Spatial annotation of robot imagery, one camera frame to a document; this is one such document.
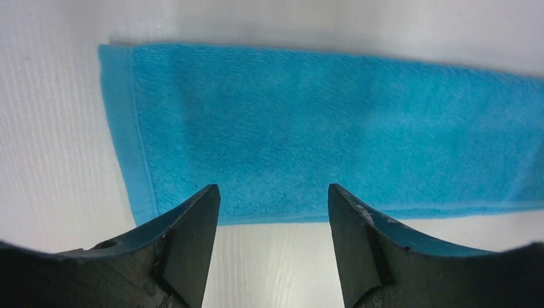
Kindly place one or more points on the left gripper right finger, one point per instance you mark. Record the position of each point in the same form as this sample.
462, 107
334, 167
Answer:
382, 262

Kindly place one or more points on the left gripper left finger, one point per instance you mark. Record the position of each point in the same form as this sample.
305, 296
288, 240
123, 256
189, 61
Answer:
162, 263

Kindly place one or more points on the blue towel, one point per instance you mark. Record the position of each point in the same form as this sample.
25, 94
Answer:
274, 128

